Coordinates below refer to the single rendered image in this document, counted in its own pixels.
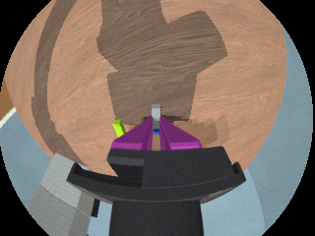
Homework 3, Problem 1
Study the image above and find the lime green rod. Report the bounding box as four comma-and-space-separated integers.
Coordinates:
113, 119, 126, 137

